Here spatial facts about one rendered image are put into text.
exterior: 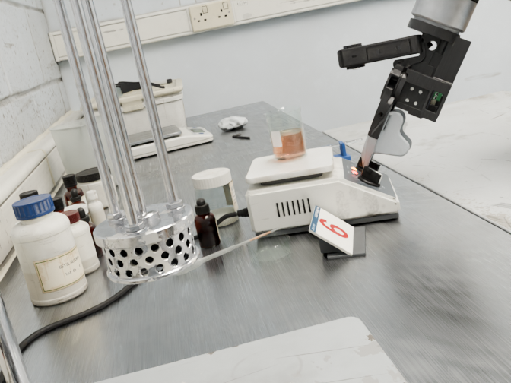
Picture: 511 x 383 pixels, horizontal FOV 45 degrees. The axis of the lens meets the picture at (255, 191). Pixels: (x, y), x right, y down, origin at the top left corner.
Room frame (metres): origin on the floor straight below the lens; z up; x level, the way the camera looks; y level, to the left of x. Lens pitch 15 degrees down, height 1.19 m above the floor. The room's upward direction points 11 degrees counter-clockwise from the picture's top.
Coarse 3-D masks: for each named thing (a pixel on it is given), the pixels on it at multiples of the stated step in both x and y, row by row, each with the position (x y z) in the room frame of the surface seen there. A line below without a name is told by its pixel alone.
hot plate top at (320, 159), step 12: (312, 156) 0.84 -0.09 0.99; (324, 156) 0.83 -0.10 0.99; (252, 168) 0.84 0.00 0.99; (264, 168) 0.83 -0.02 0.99; (276, 168) 0.81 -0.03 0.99; (288, 168) 0.80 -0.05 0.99; (300, 168) 0.79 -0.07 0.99; (312, 168) 0.78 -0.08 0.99; (324, 168) 0.77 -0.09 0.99; (252, 180) 0.79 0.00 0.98; (264, 180) 0.78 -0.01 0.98
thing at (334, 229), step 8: (320, 216) 0.73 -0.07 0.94; (328, 216) 0.75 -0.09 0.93; (320, 224) 0.70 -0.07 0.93; (328, 224) 0.72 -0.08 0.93; (336, 224) 0.73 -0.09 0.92; (344, 224) 0.75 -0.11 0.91; (320, 232) 0.68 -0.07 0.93; (328, 232) 0.69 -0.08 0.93; (336, 232) 0.71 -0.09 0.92; (344, 232) 0.72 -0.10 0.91; (336, 240) 0.68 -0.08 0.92; (344, 240) 0.69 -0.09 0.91
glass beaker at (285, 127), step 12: (288, 108) 0.88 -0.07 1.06; (300, 108) 0.85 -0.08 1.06; (276, 120) 0.83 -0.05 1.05; (288, 120) 0.83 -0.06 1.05; (300, 120) 0.84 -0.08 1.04; (276, 132) 0.84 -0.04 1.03; (288, 132) 0.83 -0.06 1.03; (300, 132) 0.84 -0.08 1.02; (276, 144) 0.84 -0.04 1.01; (288, 144) 0.83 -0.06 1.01; (300, 144) 0.84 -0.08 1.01; (276, 156) 0.84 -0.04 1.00; (288, 156) 0.83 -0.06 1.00; (300, 156) 0.83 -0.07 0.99
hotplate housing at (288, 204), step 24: (336, 168) 0.82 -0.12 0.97; (264, 192) 0.78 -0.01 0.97; (288, 192) 0.77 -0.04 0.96; (312, 192) 0.77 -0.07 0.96; (336, 192) 0.76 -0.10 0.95; (360, 192) 0.76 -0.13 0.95; (240, 216) 0.83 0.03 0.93; (264, 216) 0.78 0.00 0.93; (288, 216) 0.78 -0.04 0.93; (312, 216) 0.77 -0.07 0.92; (336, 216) 0.77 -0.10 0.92; (360, 216) 0.76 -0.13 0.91; (384, 216) 0.76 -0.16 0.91
